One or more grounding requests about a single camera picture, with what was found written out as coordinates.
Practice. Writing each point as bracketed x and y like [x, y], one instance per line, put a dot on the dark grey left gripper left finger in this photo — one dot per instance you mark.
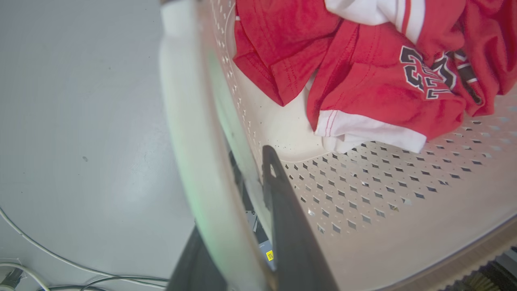
[196, 266]

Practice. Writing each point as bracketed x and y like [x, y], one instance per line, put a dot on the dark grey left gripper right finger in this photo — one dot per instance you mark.
[293, 238]

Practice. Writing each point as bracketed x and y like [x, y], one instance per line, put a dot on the white perforated laundry basket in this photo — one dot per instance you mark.
[404, 210]

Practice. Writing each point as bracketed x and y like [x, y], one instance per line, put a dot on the red and white jersey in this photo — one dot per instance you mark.
[375, 76]

